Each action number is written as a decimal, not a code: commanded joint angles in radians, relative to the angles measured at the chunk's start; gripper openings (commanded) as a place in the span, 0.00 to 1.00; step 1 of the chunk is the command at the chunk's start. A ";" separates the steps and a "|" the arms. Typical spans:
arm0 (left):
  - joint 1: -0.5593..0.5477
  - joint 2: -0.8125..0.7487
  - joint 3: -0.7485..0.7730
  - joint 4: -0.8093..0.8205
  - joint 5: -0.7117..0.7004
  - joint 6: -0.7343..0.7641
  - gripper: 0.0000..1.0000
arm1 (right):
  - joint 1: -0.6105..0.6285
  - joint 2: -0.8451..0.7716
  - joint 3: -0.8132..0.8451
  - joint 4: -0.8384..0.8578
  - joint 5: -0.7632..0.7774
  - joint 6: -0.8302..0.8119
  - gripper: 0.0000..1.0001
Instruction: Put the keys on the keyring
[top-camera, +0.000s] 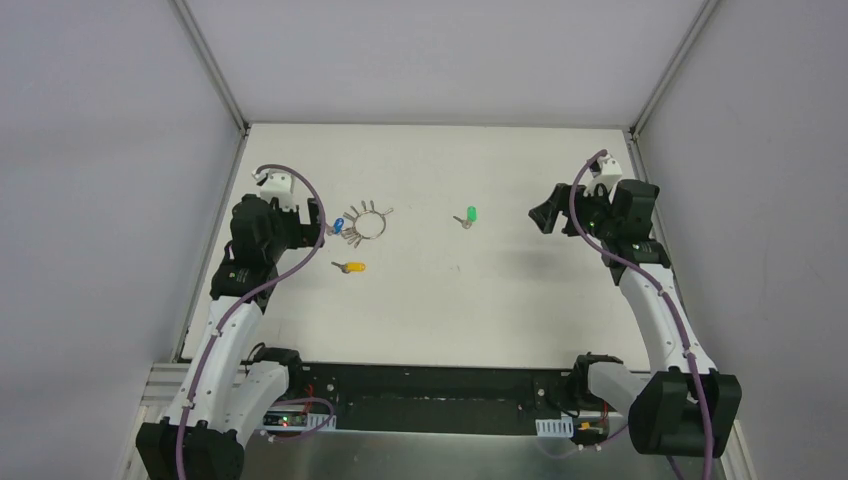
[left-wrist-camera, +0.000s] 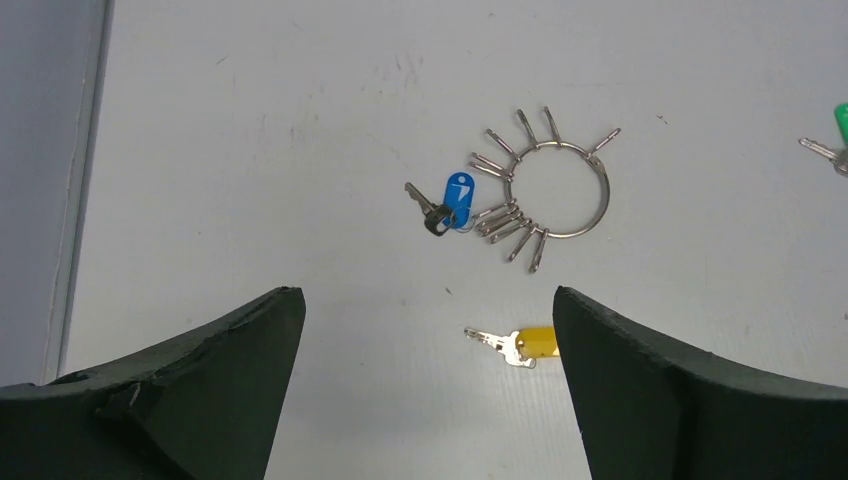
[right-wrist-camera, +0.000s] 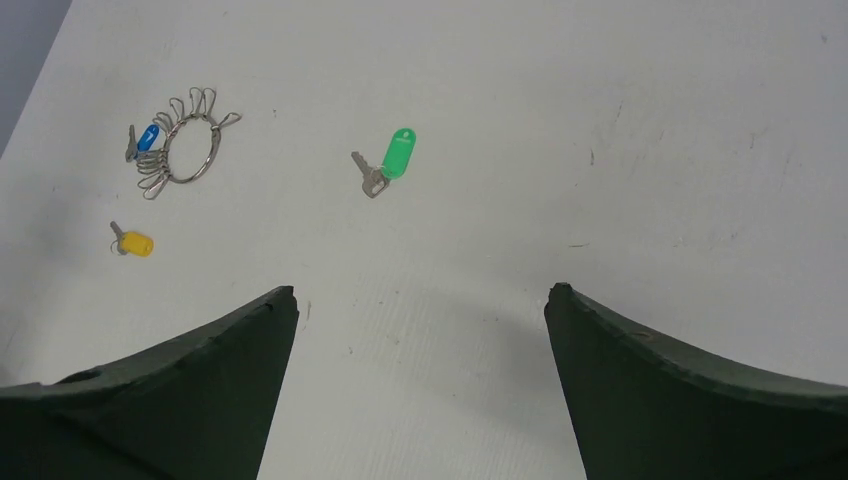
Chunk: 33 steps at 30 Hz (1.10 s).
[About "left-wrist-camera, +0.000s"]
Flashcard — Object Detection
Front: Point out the yellow tagged key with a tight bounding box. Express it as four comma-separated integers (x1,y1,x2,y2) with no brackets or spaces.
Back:
464,327,560,369

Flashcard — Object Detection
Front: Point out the blue tagged key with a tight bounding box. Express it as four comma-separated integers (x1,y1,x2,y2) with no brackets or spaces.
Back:
404,172,476,237

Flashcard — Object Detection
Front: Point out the green tagged key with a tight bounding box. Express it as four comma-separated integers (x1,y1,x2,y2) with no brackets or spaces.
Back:
798,101,848,179

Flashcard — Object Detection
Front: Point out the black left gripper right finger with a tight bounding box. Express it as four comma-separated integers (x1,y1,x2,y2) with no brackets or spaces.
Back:
553,287,847,479

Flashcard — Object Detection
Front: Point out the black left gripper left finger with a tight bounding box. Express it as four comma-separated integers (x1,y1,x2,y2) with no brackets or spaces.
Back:
1,287,306,479

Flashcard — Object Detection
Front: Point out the aluminium frame post left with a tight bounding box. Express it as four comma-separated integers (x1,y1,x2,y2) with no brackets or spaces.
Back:
40,1,114,384

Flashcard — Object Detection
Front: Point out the silver keyring with clips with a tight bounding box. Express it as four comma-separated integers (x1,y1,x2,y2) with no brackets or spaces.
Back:
468,106,622,274

